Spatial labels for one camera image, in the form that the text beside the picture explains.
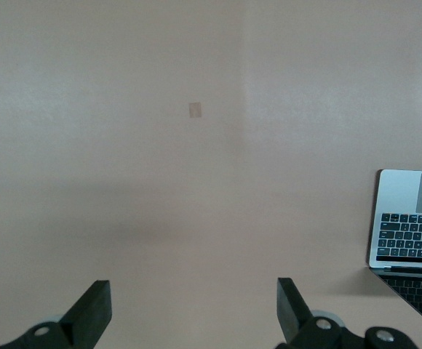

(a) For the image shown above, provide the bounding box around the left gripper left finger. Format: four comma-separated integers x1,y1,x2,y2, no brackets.
0,279,113,349

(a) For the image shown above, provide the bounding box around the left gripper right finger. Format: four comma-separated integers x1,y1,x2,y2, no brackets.
276,278,419,349

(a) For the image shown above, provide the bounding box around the silver grey laptop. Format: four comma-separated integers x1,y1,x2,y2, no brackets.
366,169,422,334

